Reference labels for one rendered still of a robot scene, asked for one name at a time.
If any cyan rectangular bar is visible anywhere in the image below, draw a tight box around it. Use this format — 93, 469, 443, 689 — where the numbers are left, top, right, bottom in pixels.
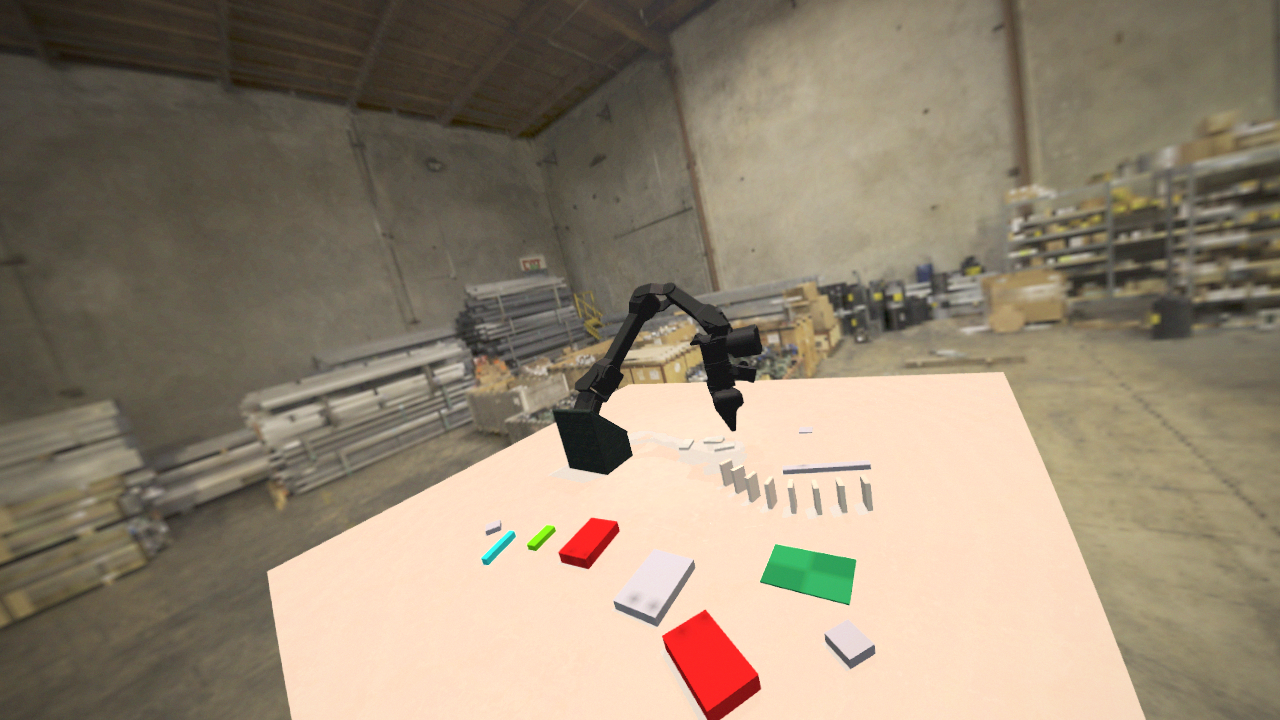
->
481, 530, 516, 565

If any lime green rectangular block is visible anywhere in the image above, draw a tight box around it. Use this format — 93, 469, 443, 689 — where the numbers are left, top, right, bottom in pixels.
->
527, 525, 556, 551

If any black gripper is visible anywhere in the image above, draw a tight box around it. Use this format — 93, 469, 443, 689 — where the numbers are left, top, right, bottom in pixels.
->
704, 357, 744, 432

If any red rectangular block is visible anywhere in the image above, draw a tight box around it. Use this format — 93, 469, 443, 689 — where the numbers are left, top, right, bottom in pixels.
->
559, 518, 620, 570
662, 610, 762, 720

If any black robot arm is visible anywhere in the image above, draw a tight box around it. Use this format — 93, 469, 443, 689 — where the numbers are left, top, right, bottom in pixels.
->
573, 282, 762, 414

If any green flat mat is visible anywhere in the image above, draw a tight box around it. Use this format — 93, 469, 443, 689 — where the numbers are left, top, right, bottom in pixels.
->
760, 544, 858, 606

